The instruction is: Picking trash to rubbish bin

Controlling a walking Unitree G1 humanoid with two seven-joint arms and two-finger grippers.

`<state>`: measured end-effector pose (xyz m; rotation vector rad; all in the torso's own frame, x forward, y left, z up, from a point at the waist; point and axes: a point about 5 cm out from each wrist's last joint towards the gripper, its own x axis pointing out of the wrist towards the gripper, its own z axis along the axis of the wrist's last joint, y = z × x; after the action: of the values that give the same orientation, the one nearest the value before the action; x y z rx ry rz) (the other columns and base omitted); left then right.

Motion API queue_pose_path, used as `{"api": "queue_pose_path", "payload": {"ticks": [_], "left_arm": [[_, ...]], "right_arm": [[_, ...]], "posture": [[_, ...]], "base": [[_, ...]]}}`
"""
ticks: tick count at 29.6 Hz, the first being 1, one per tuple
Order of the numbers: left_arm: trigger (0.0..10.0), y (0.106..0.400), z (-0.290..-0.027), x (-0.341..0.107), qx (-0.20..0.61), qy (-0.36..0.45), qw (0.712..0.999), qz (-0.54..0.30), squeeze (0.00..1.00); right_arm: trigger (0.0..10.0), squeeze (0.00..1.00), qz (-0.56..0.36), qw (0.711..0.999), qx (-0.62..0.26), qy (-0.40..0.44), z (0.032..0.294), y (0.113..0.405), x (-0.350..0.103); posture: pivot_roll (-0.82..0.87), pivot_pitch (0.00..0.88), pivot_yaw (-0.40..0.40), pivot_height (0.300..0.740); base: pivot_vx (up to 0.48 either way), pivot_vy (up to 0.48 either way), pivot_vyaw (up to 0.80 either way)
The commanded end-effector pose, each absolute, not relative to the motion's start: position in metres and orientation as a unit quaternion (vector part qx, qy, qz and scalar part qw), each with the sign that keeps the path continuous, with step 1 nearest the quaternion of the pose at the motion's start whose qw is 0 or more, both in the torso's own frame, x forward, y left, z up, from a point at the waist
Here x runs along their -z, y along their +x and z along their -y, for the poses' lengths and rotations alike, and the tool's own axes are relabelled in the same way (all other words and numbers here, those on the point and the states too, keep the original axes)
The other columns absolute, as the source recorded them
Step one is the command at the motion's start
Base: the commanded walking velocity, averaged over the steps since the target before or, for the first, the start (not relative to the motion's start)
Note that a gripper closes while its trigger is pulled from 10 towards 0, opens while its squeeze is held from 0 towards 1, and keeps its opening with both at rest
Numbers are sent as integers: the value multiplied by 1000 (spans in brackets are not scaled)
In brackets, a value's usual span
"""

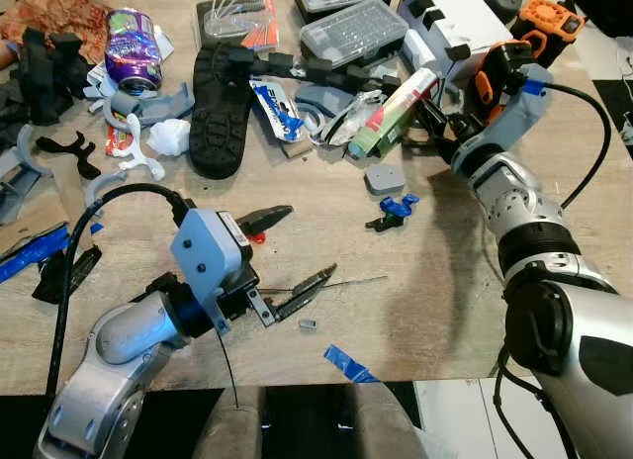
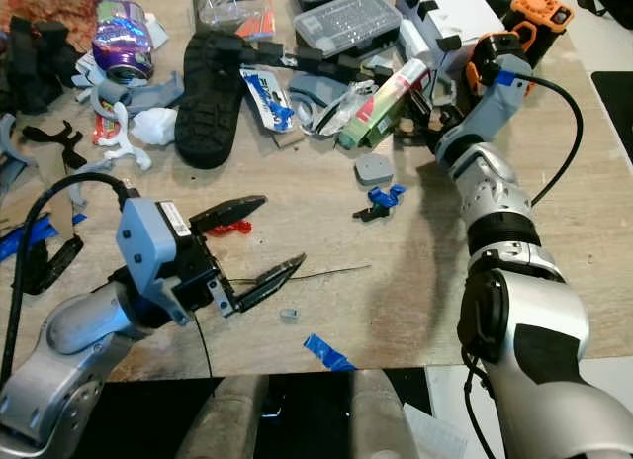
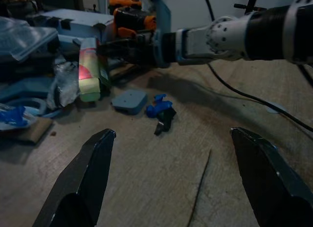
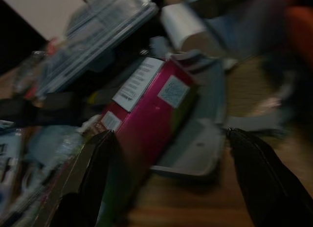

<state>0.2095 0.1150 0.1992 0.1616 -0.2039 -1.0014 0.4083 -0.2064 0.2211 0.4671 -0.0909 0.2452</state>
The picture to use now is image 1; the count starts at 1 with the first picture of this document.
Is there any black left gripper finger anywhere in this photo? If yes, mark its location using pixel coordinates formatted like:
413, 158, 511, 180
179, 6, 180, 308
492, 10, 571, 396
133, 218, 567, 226
267, 265, 337, 323
237, 206, 294, 236

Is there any green white tube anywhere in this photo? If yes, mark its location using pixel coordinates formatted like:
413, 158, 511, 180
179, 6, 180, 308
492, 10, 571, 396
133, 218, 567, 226
346, 67, 441, 160

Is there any small grey cap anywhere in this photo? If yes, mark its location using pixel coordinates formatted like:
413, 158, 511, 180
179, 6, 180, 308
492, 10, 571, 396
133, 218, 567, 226
363, 163, 407, 196

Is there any small blue part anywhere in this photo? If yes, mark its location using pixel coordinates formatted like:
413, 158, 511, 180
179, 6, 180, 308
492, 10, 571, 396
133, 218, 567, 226
380, 193, 421, 220

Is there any short blue tape piece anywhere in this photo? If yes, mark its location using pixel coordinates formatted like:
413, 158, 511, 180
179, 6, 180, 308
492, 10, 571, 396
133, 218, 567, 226
323, 344, 381, 384

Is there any small clear plastic bag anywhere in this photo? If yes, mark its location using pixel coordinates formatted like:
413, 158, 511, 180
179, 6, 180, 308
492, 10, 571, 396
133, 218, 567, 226
312, 86, 387, 151

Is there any small black part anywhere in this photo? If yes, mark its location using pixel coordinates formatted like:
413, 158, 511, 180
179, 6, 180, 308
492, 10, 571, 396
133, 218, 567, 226
364, 213, 404, 233

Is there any white box with black clips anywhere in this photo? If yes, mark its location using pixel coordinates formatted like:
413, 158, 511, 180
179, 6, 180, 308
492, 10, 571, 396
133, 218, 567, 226
396, 0, 515, 81

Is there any grey screw bit case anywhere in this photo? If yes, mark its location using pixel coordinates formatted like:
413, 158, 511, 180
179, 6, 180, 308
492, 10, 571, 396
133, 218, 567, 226
299, 0, 409, 70

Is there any long black linkage tool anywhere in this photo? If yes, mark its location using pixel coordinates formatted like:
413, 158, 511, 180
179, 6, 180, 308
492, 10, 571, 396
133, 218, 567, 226
226, 42, 405, 96

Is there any black shoe sole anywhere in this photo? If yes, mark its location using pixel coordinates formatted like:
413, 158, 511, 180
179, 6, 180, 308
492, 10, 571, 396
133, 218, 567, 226
188, 44, 255, 181

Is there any blue white packet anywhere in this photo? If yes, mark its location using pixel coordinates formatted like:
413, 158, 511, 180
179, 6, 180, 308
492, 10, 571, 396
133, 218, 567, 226
247, 75, 305, 143

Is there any grey arc part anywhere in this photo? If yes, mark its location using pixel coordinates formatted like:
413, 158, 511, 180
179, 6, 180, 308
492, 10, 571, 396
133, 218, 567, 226
295, 83, 343, 121

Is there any dark grey charger block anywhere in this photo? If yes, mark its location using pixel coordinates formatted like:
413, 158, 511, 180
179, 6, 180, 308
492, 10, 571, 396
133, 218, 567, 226
471, 0, 526, 25

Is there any plain black floor mat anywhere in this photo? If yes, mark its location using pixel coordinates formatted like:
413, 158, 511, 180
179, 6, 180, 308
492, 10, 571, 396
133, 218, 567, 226
0, 380, 421, 459

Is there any white crumpled tissue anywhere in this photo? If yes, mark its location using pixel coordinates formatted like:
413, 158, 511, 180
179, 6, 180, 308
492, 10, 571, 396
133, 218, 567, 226
146, 117, 192, 159

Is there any orange black tool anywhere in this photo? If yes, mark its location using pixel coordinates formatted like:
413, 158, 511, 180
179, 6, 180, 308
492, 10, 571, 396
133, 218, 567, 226
512, 0, 588, 66

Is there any white plastic hook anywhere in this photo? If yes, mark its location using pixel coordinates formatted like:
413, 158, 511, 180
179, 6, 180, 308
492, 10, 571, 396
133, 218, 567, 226
107, 123, 169, 182

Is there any grey robot left leg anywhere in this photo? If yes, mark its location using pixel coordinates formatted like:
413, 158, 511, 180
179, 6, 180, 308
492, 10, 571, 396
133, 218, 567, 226
191, 384, 266, 459

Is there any grey robot leg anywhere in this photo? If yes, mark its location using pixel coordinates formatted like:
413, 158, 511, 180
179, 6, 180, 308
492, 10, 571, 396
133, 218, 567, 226
191, 384, 266, 459
348, 382, 431, 459

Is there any grey printed part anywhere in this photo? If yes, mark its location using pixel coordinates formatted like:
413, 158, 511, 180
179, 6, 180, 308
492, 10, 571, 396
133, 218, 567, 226
84, 81, 196, 132

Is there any grey robot right leg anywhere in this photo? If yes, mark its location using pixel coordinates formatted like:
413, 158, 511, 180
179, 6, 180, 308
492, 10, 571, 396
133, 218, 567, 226
348, 382, 431, 459

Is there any red white packet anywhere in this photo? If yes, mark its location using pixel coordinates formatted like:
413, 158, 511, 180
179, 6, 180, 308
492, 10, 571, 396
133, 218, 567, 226
99, 121, 137, 155

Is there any grey curved piece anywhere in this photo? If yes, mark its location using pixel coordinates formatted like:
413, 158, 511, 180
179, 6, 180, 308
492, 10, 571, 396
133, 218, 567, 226
83, 169, 132, 210

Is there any black spare gripper finger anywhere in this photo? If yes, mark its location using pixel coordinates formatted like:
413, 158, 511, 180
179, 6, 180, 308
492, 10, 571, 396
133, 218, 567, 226
32, 243, 103, 305

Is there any clear blister pack orange card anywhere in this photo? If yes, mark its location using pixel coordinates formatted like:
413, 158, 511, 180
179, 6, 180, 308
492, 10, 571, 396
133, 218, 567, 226
195, 0, 281, 52

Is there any purple drink can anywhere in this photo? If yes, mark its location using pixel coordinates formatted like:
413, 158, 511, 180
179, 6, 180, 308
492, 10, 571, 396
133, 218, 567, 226
103, 8, 165, 95

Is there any long blue tape strip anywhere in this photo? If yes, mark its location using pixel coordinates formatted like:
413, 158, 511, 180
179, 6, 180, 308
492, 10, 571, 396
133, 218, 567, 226
0, 220, 105, 284

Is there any black device pile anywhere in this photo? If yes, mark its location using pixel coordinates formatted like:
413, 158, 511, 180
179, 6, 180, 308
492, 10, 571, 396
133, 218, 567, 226
0, 28, 97, 126

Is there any brown patterned cloth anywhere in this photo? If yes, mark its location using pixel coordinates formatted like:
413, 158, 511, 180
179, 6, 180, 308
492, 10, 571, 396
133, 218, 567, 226
0, 0, 115, 64

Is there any thin metal wire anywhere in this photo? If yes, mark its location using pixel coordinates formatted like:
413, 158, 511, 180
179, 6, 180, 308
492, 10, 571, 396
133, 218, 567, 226
259, 274, 390, 295

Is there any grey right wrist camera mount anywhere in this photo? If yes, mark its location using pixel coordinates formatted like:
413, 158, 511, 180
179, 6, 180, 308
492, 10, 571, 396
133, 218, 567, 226
450, 66, 553, 175

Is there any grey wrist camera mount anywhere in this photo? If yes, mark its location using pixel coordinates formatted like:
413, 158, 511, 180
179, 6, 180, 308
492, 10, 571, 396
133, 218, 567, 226
170, 209, 254, 333
450, 66, 553, 175

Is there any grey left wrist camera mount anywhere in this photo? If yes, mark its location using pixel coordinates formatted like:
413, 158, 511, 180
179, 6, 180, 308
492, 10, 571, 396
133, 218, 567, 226
170, 209, 254, 333

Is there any thin black left wrist wire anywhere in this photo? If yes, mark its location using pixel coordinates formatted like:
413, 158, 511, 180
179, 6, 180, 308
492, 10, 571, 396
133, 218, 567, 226
216, 328, 241, 409

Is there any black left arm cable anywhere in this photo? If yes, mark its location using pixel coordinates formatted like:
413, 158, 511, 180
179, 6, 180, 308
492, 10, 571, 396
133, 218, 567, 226
45, 182, 194, 399

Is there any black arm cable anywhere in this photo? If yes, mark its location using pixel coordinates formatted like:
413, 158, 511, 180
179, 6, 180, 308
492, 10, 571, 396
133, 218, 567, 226
45, 182, 194, 399
522, 79, 614, 211

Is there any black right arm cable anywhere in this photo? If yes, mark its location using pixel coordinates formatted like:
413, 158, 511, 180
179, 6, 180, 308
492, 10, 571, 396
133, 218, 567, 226
522, 79, 614, 211

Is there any black flat bracket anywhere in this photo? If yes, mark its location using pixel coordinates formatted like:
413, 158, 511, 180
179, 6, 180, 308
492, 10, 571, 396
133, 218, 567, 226
35, 131, 103, 181

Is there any grey ring part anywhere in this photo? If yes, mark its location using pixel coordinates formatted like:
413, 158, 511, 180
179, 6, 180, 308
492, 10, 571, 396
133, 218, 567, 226
0, 123, 52, 226

